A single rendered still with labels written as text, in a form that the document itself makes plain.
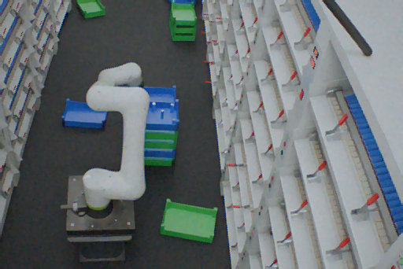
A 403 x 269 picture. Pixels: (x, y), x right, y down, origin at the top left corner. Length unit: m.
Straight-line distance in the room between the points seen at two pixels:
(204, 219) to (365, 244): 1.75
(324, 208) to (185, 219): 1.48
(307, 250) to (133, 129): 0.98
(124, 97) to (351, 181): 1.16
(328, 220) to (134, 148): 1.05
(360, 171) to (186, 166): 1.91
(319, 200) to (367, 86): 0.42
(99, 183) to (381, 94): 1.40
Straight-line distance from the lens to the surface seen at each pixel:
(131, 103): 2.02
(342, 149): 1.26
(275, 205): 1.79
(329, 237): 1.30
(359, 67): 1.15
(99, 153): 3.03
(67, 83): 3.59
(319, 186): 1.40
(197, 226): 2.70
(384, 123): 1.01
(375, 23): 1.39
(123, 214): 2.30
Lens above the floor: 2.23
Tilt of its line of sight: 45 degrees down
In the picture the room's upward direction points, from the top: 10 degrees clockwise
